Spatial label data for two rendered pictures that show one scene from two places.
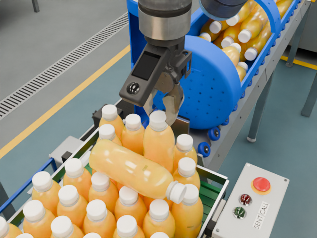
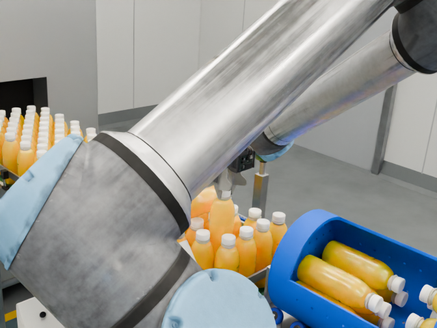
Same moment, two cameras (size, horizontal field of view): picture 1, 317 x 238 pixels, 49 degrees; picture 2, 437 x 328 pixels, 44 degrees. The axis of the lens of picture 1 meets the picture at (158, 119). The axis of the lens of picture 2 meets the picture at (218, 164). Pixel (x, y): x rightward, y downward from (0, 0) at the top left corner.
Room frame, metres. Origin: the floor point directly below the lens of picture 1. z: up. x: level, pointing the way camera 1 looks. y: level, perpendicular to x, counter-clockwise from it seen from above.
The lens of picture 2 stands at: (0.86, -1.36, 1.83)
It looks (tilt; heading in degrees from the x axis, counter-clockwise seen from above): 21 degrees down; 104
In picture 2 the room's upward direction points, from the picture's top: 4 degrees clockwise
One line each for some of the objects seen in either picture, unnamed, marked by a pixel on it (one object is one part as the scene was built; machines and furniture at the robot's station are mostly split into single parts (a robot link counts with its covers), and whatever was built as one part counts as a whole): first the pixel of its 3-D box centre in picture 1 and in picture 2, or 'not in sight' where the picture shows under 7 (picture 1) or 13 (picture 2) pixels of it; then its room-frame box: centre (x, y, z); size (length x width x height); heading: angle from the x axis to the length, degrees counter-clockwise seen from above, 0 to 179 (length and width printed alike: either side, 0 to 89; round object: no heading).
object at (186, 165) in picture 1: (186, 167); (203, 235); (0.50, -0.06, 1.10); 0.04 x 0.04 x 0.02
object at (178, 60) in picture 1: (165, 56); (235, 147); (0.56, -0.01, 1.35); 0.09 x 0.08 x 0.12; 150
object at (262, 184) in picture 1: (261, 184); not in sight; (0.45, -0.22, 1.11); 0.04 x 0.04 x 0.01
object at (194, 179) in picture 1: (184, 192); (201, 267); (0.50, -0.06, 1.00); 0.07 x 0.07 x 0.19
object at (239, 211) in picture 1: (239, 211); not in sight; (0.38, -0.16, 1.11); 0.02 x 0.02 x 0.01
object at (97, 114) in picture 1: (110, 125); not in sight; (0.79, 0.15, 0.95); 0.10 x 0.07 x 0.10; 61
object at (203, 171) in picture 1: (160, 153); (257, 276); (0.66, -0.01, 0.96); 0.40 x 0.01 x 0.03; 61
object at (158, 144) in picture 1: (158, 151); (221, 224); (0.54, 0.00, 1.11); 0.07 x 0.07 x 0.19
